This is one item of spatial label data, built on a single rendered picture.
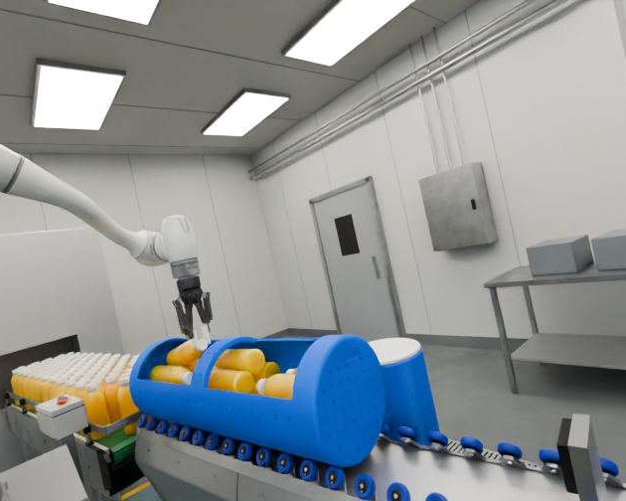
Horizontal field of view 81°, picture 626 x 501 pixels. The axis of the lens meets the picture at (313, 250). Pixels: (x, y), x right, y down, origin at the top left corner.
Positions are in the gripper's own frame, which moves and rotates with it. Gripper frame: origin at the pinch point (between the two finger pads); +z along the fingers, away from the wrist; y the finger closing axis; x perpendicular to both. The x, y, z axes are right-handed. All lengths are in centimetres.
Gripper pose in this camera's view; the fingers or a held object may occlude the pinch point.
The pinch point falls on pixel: (200, 336)
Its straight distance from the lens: 132.6
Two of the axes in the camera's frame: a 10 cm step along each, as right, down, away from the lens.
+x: -7.5, 1.6, 6.4
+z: 2.1, 9.8, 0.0
